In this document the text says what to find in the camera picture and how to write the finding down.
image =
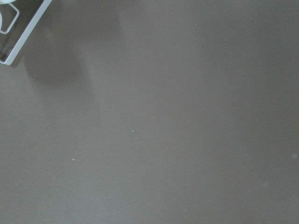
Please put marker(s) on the cream rectangular serving tray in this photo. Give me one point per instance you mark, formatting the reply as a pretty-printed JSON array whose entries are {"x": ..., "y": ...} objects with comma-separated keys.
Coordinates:
[{"x": 18, "y": 19}]

